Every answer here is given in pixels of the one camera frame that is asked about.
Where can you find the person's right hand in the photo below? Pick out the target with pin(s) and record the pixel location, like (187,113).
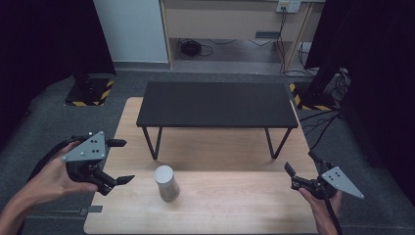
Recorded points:
(318,210)

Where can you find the person's left hand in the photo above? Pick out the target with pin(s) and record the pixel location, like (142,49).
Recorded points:
(54,181)

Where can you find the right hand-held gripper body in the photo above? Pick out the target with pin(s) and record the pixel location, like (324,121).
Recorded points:
(341,181)

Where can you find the grey metal bracket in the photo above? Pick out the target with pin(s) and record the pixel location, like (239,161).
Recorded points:
(91,210)

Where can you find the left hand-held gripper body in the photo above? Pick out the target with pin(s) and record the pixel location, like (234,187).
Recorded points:
(86,150)

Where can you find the white and grey cylinder cup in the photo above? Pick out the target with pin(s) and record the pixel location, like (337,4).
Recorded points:
(167,184)

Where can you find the black stand base striped edge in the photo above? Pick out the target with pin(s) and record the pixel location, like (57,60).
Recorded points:
(313,101)
(88,93)

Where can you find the black curtain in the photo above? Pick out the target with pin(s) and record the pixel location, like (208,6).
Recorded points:
(45,49)
(375,81)

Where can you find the white panel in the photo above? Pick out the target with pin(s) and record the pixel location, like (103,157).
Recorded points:
(133,29)

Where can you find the small black table with legs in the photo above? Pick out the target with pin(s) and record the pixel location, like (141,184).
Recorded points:
(215,104)

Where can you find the white wall socket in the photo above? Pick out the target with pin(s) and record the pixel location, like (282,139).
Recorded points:
(288,6)

